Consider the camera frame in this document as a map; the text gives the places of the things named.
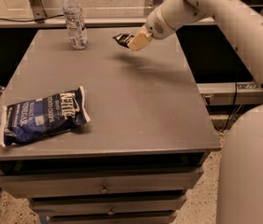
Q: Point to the grey drawer cabinet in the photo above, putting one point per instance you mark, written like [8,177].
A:
[146,112]

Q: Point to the grey drawer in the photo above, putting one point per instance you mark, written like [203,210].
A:
[81,184]
[107,204]
[129,218]

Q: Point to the middle grey drawer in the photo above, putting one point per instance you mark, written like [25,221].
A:
[107,204]

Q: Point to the top grey drawer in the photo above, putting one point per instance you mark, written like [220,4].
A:
[81,184]

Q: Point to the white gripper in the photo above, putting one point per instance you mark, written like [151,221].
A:
[155,26]

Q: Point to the clear plastic water bottle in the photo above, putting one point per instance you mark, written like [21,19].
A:
[76,27]

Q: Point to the bottom grey drawer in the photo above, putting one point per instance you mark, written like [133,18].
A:
[129,218]

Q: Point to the blue kettle chips bag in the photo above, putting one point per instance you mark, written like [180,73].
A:
[31,120]

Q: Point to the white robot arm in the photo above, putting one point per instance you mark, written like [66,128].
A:
[240,181]

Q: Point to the metal frame rail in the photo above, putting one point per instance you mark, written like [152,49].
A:
[60,21]

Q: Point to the black rxbar chocolate wrapper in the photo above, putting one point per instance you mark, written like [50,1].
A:
[123,39]

